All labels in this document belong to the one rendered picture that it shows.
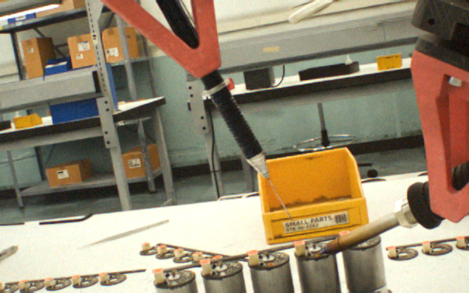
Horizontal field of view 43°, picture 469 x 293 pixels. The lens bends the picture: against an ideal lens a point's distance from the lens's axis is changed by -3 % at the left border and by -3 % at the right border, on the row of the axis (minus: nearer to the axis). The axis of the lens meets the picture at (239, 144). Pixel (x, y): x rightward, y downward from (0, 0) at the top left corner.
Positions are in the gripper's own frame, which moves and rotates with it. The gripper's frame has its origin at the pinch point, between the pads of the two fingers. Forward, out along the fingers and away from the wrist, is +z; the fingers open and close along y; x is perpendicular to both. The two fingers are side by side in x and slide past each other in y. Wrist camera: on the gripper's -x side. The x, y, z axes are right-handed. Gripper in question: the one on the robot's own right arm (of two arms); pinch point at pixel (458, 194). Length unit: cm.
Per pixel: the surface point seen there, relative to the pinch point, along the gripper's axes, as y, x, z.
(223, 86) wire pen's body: 3.2, -12.7, -1.0
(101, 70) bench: -147, -198, 90
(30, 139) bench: -128, -223, 133
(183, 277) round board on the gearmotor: 5.0, -11.5, 10.2
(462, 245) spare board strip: -17.7, -1.9, 11.9
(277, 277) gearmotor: 2.0, -7.2, 8.7
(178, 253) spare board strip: -10.0, -24.1, 23.0
